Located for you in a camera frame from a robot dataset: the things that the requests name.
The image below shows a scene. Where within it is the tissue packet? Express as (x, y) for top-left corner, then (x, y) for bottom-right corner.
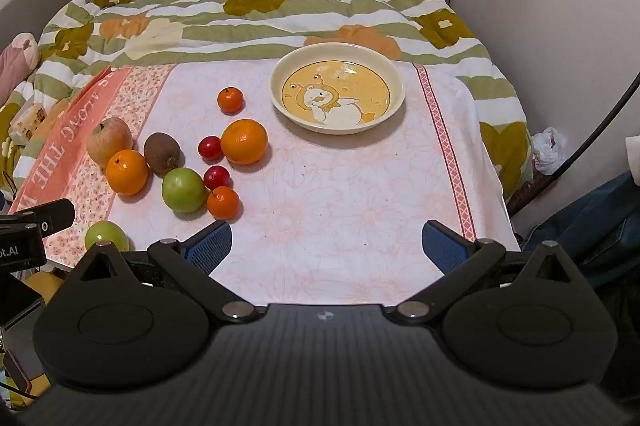
(7, 103), (48, 142)

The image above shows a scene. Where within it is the small tangerine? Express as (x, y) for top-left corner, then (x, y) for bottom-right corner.
(206, 186), (240, 221)
(217, 86), (245, 115)

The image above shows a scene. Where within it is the floral striped blanket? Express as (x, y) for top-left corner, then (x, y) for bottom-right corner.
(0, 0), (536, 207)

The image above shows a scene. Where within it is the pink floral cloth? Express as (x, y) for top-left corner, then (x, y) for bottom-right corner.
(7, 61), (523, 307)

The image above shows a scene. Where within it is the yellow object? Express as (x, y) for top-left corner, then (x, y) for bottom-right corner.
(22, 271), (66, 307)

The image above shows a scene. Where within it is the large orange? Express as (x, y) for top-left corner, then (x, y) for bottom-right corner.
(220, 118), (269, 166)
(105, 149), (150, 196)

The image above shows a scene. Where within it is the green apple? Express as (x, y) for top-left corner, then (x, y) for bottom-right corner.
(84, 220), (130, 252)
(161, 167), (208, 213)

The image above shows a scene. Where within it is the brown kiwi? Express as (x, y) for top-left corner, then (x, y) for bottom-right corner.
(143, 132), (182, 174)

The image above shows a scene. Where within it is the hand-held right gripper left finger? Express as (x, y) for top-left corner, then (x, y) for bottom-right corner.
(65, 220), (261, 324)

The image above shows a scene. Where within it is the black cable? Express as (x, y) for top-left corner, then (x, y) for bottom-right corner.
(507, 71), (640, 217)

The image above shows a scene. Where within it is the yellow-red apple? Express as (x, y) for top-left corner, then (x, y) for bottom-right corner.
(87, 116), (134, 167)

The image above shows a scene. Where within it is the cream bowl with duck print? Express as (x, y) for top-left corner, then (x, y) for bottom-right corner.
(270, 42), (406, 135)

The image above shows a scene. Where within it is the white plastic bag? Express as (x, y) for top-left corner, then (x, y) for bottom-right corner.
(531, 127), (571, 177)

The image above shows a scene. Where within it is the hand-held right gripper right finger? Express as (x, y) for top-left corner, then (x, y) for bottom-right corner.
(385, 220), (583, 324)

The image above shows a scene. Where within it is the pink plush toy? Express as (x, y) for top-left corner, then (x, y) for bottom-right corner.
(0, 32), (40, 104)

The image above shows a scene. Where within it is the blue denim clothing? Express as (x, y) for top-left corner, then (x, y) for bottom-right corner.
(520, 171), (640, 292)

